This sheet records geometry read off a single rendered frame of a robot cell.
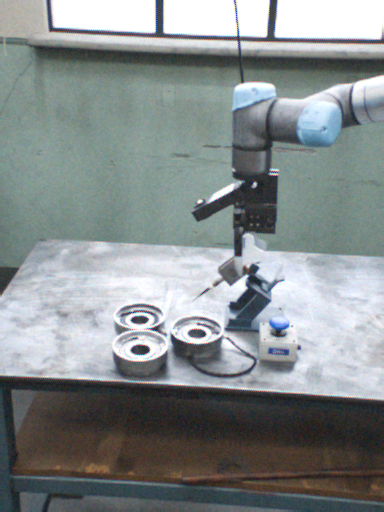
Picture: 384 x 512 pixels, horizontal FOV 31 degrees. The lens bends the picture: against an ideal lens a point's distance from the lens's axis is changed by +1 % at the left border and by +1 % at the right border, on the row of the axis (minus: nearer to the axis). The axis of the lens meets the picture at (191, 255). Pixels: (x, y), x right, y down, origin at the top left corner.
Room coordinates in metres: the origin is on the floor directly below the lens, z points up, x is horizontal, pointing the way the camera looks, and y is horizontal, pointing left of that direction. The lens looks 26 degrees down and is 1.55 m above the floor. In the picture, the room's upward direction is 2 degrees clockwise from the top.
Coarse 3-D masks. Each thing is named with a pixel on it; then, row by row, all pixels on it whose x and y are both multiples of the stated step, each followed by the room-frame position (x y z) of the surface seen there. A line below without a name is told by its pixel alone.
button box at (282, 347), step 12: (264, 324) 1.16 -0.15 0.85; (264, 336) 1.12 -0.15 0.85; (276, 336) 1.12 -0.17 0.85; (288, 336) 1.12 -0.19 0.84; (264, 348) 1.10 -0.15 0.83; (276, 348) 1.10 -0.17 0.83; (288, 348) 1.10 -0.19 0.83; (300, 348) 1.12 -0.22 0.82; (264, 360) 1.10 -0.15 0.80; (276, 360) 1.10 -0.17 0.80; (288, 360) 1.10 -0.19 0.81
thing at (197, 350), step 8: (176, 320) 1.17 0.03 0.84; (184, 320) 1.18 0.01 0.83; (192, 320) 1.19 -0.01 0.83; (200, 320) 1.19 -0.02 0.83; (208, 320) 1.19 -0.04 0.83; (216, 320) 1.17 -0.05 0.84; (176, 328) 1.16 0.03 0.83; (192, 328) 1.16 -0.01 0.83; (200, 328) 1.16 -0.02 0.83; (216, 328) 1.16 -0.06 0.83; (176, 336) 1.11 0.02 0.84; (184, 336) 1.13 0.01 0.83; (192, 336) 1.16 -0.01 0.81; (200, 336) 1.16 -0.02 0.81; (208, 336) 1.14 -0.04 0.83; (176, 344) 1.11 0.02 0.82; (184, 344) 1.10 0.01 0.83; (192, 344) 1.09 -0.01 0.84; (200, 344) 1.09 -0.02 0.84; (208, 344) 1.10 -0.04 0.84; (216, 344) 1.11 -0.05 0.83; (184, 352) 1.10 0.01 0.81; (192, 352) 1.09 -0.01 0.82; (200, 352) 1.09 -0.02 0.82; (208, 352) 1.10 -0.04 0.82; (216, 352) 1.12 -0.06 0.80
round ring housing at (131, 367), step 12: (120, 336) 1.11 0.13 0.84; (132, 336) 1.12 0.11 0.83; (144, 336) 1.13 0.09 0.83; (156, 336) 1.12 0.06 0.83; (132, 348) 1.09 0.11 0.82; (144, 348) 1.10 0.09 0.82; (120, 360) 1.04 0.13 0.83; (132, 360) 1.03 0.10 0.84; (144, 360) 1.03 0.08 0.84; (156, 360) 1.04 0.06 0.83; (132, 372) 1.03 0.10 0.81; (144, 372) 1.03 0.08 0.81
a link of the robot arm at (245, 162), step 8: (232, 152) 1.21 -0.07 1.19; (240, 152) 1.19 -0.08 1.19; (248, 152) 1.18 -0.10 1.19; (256, 152) 1.18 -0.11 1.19; (264, 152) 1.18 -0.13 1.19; (232, 160) 1.21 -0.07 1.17; (240, 160) 1.19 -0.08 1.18; (248, 160) 1.18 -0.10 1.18; (256, 160) 1.18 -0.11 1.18; (264, 160) 1.18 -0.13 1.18; (240, 168) 1.18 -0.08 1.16; (248, 168) 1.18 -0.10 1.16; (256, 168) 1.18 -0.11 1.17; (264, 168) 1.18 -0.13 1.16
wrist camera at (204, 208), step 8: (232, 184) 1.24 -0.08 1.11; (240, 184) 1.21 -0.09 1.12; (224, 192) 1.21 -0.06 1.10; (232, 192) 1.20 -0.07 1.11; (240, 192) 1.20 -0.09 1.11; (200, 200) 1.24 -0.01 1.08; (208, 200) 1.22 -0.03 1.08; (216, 200) 1.20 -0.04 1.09; (224, 200) 1.20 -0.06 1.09; (232, 200) 1.20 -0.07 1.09; (200, 208) 1.21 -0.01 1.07; (208, 208) 1.20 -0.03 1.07; (216, 208) 1.20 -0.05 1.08; (224, 208) 1.20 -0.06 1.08; (200, 216) 1.20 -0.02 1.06; (208, 216) 1.21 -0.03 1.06
